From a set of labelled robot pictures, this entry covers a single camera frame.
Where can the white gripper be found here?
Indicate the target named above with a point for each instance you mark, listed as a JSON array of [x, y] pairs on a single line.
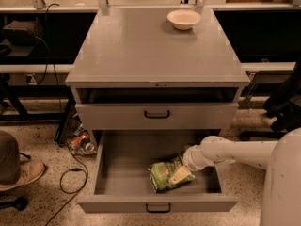
[[192, 159]]

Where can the green jalapeno chip bag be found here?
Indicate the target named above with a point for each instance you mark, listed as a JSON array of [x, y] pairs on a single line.
[[160, 172]]

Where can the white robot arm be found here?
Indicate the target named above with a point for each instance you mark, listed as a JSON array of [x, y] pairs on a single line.
[[281, 201]]

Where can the open grey lower drawer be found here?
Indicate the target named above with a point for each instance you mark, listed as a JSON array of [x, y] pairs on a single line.
[[122, 183]]

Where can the closed grey upper drawer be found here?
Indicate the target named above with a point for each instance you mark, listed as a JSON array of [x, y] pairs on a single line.
[[156, 116]]

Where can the grey drawer cabinet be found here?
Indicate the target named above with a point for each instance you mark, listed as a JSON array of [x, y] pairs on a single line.
[[136, 56]]

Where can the white bowl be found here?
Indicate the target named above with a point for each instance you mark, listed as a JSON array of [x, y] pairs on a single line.
[[183, 19]]

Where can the black chair caster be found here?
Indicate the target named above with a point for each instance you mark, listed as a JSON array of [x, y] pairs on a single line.
[[19, 204]]

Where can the brown trouser leg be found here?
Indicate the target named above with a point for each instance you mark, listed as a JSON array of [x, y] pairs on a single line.
[[10, 169]]

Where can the wire basket with bottles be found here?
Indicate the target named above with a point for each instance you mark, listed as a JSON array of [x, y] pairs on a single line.
[[77, 138]]

